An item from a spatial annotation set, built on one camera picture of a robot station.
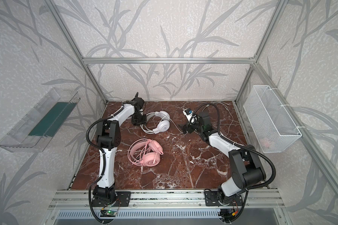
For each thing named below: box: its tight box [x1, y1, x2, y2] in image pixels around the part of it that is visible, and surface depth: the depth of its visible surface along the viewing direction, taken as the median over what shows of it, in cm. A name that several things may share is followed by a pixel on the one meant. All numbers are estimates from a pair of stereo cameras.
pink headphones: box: [129, 139, 164, 167], surface depth 86 cm
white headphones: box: [140, 110, 171, 135], surface depth 101 cm
